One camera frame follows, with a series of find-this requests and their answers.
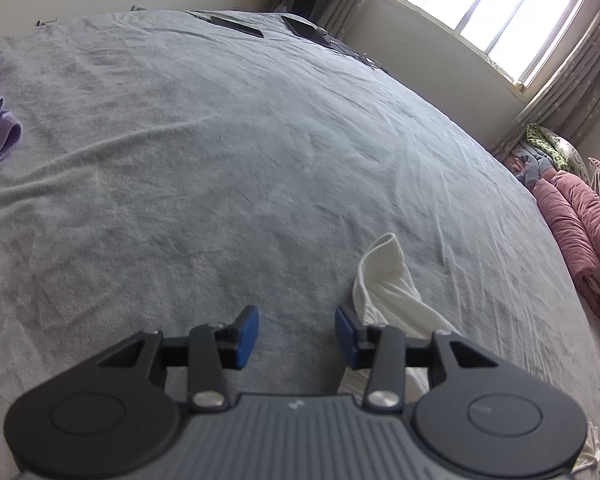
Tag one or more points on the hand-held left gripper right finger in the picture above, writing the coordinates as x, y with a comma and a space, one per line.
342, 330

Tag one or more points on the pink folded quilt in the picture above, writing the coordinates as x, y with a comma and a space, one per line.
580, 230

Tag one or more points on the window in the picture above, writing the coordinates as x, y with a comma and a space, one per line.
480, 0

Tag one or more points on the blue grey clothes pile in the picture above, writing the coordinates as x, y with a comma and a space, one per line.
532, 167

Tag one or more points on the dark flat object on bed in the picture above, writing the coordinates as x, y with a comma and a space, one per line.
367, 59

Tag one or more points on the white t-shirt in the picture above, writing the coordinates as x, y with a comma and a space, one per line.
385, 285

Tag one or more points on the bed with grey sheet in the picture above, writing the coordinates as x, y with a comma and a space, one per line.
230, 160

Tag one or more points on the black remote control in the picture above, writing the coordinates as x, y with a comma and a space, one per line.
237, 26

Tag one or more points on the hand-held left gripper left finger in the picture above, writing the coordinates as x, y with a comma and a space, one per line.
247, 330

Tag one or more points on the grey patterned curtain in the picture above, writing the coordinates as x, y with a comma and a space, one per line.
350, 0
570, 85

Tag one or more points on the black tablet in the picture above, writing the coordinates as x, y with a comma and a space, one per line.
307, 29

